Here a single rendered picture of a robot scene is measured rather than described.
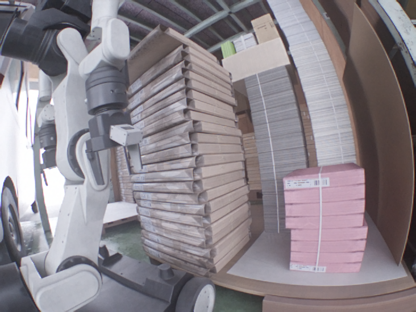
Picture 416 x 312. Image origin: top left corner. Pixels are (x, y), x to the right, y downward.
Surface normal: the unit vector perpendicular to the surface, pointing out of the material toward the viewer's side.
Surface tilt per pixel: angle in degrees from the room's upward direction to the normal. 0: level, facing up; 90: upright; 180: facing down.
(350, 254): 90
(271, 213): 90
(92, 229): 90
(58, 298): 90
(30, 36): 113
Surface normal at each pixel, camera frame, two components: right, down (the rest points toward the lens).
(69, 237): 0.92, -0.14
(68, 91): 0.90, 0.30
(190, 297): -0.27, -0.86
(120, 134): -0.34, 0.20
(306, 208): -0.64, 0.04
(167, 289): -0.35, -0.70
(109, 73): 0.68, -0.03
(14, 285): 0.55, -0.80
